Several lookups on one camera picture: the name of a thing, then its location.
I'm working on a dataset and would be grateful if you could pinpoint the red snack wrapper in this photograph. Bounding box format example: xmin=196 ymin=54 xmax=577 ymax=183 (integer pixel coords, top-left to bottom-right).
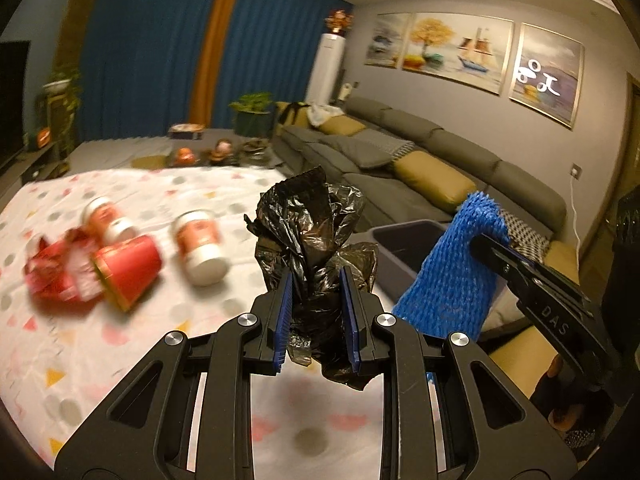
xmin=23 ymin=228 xmax=103 ymax=308

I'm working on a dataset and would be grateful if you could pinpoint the yellow cushion middle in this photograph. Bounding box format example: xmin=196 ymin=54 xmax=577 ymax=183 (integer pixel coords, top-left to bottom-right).
xmin=393 ymin=151 xmax=477 ymax=212

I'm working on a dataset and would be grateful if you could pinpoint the right framed painting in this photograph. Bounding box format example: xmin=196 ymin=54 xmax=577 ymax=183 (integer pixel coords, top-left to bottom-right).
xmin=509 ymin=23 xmax=585 ymax=129

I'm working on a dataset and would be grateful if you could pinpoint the far patterned cushion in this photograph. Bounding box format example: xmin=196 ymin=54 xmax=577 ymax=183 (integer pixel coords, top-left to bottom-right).
xmin=354 ymin=129 xmax=416 ymax=162

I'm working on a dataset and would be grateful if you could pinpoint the yellow cushion far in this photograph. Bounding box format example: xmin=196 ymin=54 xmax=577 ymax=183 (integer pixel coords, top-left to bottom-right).
xmin=318 ymin=115 xmax=367 ymax=136

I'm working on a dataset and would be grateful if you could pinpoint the left landscape painting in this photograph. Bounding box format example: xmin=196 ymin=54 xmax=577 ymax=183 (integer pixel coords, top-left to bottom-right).
xmin=364 ymin=13 xmax=411 ymax=68

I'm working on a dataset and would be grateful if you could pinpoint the dark coffee table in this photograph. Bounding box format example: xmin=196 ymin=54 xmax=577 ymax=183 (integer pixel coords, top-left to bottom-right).
xmin=69 ymin=127 xmax=286 ymax=176

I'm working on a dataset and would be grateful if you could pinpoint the orange curtain strip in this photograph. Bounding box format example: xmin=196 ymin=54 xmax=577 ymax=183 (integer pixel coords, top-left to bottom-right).
xmin=189 ymin=0 xmax=236 ymax=126

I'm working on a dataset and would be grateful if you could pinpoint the black television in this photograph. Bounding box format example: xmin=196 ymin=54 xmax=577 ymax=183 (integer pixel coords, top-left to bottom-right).
xmin=0 ymin=40 xmax=30 ymax=168

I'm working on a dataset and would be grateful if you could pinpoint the blue foam net sleeve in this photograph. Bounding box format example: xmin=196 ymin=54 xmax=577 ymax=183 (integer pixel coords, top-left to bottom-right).
xmin=393 ymin=192 xmax=509 ymax=341

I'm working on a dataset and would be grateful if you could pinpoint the grey sectional sofa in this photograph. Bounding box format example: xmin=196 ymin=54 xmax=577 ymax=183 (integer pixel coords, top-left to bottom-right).
xmin=273 ymin=98 xmax=577 ymax=364

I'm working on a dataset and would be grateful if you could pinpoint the white charging cable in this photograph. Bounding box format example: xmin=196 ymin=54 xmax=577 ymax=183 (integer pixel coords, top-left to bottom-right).
xmin=567 ymin=173 xmax=585 ymax=258

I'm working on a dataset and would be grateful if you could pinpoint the white cloth on sofa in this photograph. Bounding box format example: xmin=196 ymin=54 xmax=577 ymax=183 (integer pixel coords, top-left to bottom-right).
xmin=306 ymin=103 xmax=344 ymax=128

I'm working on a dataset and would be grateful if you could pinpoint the patterned white tablecloth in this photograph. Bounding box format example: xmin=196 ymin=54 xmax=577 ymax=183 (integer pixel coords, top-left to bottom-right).
xmin=0 ymin=164 xmax=452 ymax=480

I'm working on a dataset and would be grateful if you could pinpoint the sailboat tree painting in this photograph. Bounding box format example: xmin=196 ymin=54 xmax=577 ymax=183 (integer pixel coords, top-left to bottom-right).
xmin=401 ymin=12 xmax=514 ymax=96

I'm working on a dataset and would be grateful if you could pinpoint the black plastic bag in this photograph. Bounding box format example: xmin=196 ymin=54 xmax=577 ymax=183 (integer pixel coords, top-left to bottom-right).
xmin=245 ymin=167 xmax=378 ymax=390

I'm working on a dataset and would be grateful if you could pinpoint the white standing air conditioner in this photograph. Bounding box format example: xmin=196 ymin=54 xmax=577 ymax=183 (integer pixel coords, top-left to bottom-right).
xmin=305 ymin=34 xmax=346 ymax=104

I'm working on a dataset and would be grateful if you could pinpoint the white red-labelled jar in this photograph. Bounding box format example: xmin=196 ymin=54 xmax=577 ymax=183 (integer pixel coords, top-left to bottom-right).
xmin=170 ymin=209 xmax=230 ymax=286
xmin=81 ymin=197 xmax=138 ymax=246

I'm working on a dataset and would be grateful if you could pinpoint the blue curtain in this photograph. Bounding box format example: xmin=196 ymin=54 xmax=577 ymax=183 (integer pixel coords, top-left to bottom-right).
xmin=78 ymin=0 xmax=352 ymax=141

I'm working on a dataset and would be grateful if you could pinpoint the grey cushion on seat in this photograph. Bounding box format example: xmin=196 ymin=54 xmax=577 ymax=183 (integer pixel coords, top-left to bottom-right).
xmin=320 ymin=136 xmax=392 ymax=170

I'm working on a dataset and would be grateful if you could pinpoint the person's right hand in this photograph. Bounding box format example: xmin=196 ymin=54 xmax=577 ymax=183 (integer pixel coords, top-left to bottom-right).
xmin=529 ymin=354 xmax=613 ymax=462

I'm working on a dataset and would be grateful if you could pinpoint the plant on wooden stand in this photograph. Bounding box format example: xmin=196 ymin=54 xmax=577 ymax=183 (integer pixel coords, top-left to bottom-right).
xmin=37 ymin=64 xmax=82 ymax=159

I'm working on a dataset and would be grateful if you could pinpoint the wall socket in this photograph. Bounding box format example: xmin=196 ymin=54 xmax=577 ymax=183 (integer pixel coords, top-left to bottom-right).
xmin=570 ymin=164 xmax=582 ymax=180

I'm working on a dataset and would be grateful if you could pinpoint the orange flower decoration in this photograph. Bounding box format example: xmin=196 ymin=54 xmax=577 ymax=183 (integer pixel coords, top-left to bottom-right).
xmin=324 ymin=9 xmax=354 ymax=37

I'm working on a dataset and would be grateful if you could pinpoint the black white patterned cushion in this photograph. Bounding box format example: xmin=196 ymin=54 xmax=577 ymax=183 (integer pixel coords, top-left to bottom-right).
xmin=500 ymin=209 xmax=550 ymax=263

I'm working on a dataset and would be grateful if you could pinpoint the red paper cup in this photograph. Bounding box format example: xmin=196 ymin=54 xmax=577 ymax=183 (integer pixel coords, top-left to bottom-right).
xmin=91 ymin=235 xmax=163 ymax=312

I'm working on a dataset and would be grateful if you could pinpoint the yellow cushion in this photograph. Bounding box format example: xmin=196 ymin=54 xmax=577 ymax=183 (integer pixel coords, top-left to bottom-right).
xmin=318 ymin=115 xmax=367 ymax=136
xmin=393 ymin=151 xmax=477 ymax=212

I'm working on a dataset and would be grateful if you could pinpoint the grey plastic trash bin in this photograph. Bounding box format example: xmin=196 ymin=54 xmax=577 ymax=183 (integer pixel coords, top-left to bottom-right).
xmin=367 ymin=219 xmax=448 ymax=302

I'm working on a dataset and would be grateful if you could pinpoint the magazine box on table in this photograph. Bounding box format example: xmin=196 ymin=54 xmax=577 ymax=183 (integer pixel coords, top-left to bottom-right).
xmin=168 ymin=122 xmax=205 ymax=141

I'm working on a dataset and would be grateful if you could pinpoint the green potted plant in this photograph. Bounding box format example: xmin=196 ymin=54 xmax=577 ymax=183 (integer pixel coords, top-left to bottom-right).
xmin=229 ymin=91 xmax=273 ymax=138

